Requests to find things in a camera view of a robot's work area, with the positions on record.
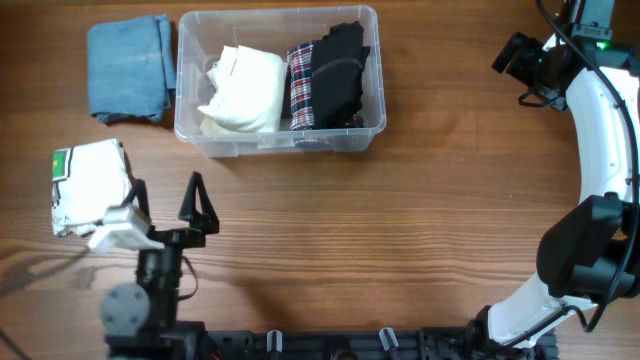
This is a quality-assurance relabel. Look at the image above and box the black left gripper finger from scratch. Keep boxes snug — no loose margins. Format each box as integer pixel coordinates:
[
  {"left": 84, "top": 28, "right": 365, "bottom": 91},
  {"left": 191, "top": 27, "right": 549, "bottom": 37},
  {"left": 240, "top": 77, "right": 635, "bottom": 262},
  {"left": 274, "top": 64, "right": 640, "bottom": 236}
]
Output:
[
  {"left": 178, "top": 172, "right": 219, "bottom": 234},
  {"left": 121, "top": 179, "right": 150, "bottom": 218}
]

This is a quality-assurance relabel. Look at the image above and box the cream cloth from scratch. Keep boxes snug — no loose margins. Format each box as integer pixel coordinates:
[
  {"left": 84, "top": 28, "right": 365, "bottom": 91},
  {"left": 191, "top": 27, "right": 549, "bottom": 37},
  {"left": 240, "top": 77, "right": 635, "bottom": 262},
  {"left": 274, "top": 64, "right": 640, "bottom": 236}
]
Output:
[{"left": 198, "top": 46, "right": 287, "bottom": 136}]

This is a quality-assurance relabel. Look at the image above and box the black cloth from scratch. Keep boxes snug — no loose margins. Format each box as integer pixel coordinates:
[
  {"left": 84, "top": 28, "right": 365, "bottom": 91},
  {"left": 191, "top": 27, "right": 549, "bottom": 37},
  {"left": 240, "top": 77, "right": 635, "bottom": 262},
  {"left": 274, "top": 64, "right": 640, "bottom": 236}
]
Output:
[{"left": 311, "top": 21, "right": 370, "bottom": 130}]

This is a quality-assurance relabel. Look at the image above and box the red navy plaid cloth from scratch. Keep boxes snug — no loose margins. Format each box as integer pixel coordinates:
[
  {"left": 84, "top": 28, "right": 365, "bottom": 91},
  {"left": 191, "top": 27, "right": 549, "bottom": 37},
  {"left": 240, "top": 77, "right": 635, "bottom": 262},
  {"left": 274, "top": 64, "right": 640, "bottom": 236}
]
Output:
[{"left": 285, "top": 41, "right": 366, "bottom": 131}]

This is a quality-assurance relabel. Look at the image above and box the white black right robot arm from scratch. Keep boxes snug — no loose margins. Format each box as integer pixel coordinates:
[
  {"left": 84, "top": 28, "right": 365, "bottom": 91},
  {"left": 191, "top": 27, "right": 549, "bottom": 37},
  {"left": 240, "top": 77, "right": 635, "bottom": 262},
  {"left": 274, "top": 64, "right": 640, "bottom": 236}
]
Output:
[{"left": 465, "top": 1, "right": 639, "bottom": 359}]

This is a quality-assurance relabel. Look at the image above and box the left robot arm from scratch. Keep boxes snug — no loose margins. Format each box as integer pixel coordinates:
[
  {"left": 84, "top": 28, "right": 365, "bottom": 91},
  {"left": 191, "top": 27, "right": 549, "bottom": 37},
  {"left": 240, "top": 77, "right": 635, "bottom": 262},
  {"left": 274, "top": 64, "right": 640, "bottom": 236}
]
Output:
[{"left": 89, "top": 172, "right": 222, "bottom": 359}]

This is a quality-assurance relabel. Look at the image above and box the folded white printed t-shirt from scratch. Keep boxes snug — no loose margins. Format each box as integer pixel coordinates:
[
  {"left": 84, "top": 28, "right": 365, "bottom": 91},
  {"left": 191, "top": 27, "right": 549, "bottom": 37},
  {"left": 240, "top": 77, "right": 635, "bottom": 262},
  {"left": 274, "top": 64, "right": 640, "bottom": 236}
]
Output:
[{"left": 51, "top": 138, "right": 131, "bottom": 237}]

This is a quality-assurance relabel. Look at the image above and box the white label on bin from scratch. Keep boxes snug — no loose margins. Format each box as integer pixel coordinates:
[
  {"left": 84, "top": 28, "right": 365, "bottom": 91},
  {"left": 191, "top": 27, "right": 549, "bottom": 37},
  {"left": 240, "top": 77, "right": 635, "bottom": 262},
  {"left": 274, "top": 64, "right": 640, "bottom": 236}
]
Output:
[{"left": 257, "top": 133, "right": 295, "bottom": 149}]

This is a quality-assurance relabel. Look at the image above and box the folded blue denim cloth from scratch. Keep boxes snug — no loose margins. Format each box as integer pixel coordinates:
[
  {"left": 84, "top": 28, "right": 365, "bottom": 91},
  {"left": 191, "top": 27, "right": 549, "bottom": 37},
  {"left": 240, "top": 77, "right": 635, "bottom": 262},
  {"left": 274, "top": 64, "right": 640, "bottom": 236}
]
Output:
[{"left": 87, "top": 14, "right": 176, "bottom": 124}]

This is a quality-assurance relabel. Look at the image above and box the clear plastic storage bin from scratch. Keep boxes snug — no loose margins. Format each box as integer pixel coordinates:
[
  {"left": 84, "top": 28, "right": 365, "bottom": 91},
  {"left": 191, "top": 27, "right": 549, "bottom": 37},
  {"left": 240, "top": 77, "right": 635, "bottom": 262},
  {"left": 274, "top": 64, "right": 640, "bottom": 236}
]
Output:
[{"left": 174, "top": 5, "right": 387, "bottom": 158}]

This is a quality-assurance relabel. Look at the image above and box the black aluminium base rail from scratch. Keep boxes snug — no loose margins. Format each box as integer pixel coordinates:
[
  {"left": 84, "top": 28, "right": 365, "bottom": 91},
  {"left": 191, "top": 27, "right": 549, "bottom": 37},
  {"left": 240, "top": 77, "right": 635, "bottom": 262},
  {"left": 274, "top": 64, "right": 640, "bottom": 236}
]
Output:
[{"left": 113, "top": 327, "right": 557, "bottom": 360}]

